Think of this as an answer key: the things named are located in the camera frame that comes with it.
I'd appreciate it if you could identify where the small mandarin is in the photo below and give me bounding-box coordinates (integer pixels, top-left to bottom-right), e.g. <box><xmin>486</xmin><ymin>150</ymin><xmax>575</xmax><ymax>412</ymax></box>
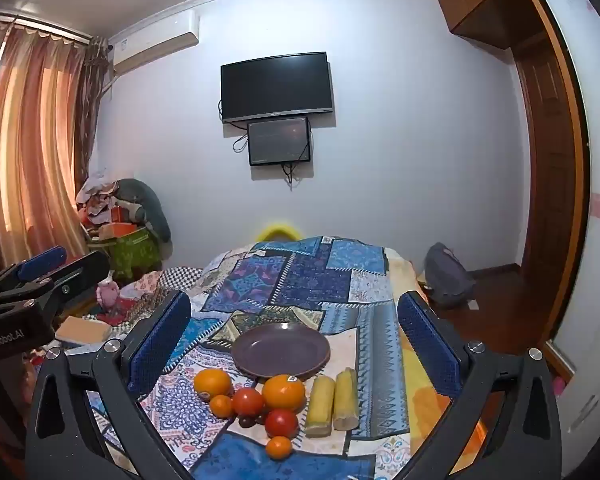
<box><xmin>266</xmin><ymin>436</ymin><xmax>294</xmax><ymax>461</ymax></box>
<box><xmin>209</xmin><ymin>394</ymin><xmax>234</xmax><ymax>418</ymax></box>

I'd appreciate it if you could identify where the white wardrobe door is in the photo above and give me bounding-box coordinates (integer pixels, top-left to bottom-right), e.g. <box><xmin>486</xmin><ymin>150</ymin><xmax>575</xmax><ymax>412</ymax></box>
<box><xmin>530</xmin><ymin>0</ymin><xmax>600</xmax><ymax>441</ymax></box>

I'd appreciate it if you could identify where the yellow sugarcane piece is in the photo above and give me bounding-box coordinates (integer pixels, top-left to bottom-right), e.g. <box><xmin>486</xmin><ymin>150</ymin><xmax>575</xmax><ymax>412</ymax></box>
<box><xmin>333</xmin><ymin>367</ymin><xmax>358</xmax><ymax>431</ymax></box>
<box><xmin>305</xmin><ymin>376</ymin><xmax>336</xmax><ymax>437</ymax></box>

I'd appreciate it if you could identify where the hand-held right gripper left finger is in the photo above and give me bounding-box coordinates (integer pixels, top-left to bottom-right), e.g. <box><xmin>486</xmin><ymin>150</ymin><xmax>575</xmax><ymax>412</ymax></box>
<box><xmin>24</xmin><ymin>289</ymin><xmax>193</xmax><ymax>480</ymax></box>

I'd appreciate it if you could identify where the orange cardboard box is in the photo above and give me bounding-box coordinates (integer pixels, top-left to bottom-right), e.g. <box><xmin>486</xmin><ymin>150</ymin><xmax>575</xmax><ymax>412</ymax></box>
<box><xmin>98</xmin><ymin>222</ymin><xmax>148</xmax><ymax>241</ymax></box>

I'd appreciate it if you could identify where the white air conditioner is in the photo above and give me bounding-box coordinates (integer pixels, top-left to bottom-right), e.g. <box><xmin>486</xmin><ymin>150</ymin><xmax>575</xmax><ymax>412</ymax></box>
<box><xmin>111</xmin><ymin>9</ymin><xmax>201</xmax><ymax>77</ymax></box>

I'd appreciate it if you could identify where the wooden overhead cabinet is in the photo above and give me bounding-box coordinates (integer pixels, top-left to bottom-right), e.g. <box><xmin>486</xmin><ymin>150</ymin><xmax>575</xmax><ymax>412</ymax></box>
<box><xmin>434</xmin><ymin>0</ymin><xmax>542</xmax><ymax>51</ymax></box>

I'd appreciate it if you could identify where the tan flat box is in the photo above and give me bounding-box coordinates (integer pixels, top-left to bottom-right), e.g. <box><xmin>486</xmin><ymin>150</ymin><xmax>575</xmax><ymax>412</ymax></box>
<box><xmin>55</xmin><ymin>316</ymin><xmax>112</xmax><ymax>347</ymax></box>

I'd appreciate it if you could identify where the orange striped curtain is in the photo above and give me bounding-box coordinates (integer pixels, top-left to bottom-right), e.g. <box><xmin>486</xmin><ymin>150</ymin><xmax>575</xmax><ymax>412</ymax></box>
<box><xmin>0</xmin><ymin>12</ymin><xmax>112</xmax><ymax>282</ymax></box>

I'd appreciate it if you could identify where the small black wall monitor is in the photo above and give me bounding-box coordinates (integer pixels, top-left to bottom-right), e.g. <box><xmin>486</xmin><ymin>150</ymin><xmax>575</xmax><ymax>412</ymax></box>
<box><xmin>247</xmin><ymin>116</ymin><xmax>313</xmax><ymax>167</ymax></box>

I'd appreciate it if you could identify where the pile of clothes and papers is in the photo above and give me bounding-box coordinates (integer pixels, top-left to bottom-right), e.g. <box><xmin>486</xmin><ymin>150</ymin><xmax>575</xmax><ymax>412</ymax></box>
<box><xmin>76</xmin><ymin>174</ymin><xmax>122</xmax><ymax>228</ymax></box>

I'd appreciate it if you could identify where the black wall television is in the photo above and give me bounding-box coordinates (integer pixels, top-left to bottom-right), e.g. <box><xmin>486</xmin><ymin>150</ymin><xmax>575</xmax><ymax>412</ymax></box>
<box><xmin>220</xmin><ymin>51</ymin><xmax>335</xmax><ymax>124</ymax></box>

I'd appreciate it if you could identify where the grey backpack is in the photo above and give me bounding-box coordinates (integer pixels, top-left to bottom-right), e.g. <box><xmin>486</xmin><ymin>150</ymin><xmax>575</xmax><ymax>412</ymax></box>
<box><xmin>423</xmin><ymin>242</ymin><xmax>477</xmax><ymax>310</ymax></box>

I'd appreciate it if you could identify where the purple plate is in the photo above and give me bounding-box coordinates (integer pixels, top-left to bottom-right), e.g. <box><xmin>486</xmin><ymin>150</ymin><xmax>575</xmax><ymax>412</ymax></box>
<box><xmin>231</xmin><ymin>323</ymin><xmax>332</xmax><ymax>380</ymax></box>

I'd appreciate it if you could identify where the blue patchwork blanket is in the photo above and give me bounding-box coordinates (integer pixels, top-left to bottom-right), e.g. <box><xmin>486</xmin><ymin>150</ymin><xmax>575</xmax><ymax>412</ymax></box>
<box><xmin>85</xmin><ymin>235</ymin><xmax>487</xmax><ymax>480</ymax></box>

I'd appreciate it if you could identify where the black white checkered cloth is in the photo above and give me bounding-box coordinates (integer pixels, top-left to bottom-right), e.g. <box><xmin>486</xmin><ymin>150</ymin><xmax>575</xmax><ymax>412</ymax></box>
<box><xmin>159</xmin><ymin>266</ymin><xmax>204</xmax><ymax>291</ymax></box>

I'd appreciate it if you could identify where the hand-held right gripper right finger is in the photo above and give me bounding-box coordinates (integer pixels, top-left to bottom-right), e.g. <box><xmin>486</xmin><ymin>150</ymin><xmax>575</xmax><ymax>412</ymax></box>
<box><xmin>396</xmin><ymin>290</ymin><xmax>565</xmax><ymax>480</ymax></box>

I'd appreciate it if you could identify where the pink plush toy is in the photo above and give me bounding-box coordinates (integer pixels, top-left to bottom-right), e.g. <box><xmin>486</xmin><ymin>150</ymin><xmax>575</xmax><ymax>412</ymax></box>
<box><xmin>96</xmin><ymin>280</ymin><xmax>121</xmax><ymax>309</ymax></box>

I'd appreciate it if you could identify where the yellow plastic chair back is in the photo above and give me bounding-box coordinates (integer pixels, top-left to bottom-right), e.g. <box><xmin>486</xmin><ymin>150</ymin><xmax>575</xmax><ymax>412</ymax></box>
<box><xmin>257</xmin><ymin>220</ymin><xmax>302</xmax><ymax>242</ymax></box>

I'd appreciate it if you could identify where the large orange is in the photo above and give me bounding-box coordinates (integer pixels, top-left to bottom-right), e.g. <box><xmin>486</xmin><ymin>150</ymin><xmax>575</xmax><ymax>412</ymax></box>
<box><xmin>193</xmin><ymin>368</ymin><xmax>234</xmax><ymax>399</ymax></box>
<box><xmin>261</xmin><ymin>374</ymin><xmax>307</xmax><ymax>413</ymax></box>

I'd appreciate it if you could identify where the brown wooden door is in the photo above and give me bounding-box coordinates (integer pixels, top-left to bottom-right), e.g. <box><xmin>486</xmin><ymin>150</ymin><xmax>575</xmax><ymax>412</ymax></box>
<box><xmin>511</xmin><ymin>35</ymin><xmax>592</xmax><ymax>361</ymax></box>

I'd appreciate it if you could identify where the black monitor cable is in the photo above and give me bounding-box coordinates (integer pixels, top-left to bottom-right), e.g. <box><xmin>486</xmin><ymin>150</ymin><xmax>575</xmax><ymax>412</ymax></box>
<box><xmin>282</xmin><ymin>161</ymin><xmax>302</xmax><ymax>191</ymax></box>

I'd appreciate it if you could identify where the red tomato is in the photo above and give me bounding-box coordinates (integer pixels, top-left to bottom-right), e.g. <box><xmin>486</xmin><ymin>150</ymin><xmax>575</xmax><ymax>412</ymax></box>
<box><xmin>231</xmin><ymin>388</ymin><xmax>266</xmax><ymax>417</ymax></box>
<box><xmin>264</xmin><ymin>408</ymin><xmax>300</xmax><ymax>439</ymax></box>

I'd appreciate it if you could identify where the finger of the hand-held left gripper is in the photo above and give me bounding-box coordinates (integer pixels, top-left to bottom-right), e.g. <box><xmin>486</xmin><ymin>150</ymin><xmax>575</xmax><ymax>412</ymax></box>
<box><xmin>0</xmin><ymin>246</ymin><xmax>69</xmax><ymax>291</ymax></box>
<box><xmin>0</xmin><ymin>251</ymin><xmax>111</xmax><ymax>312</ymax></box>

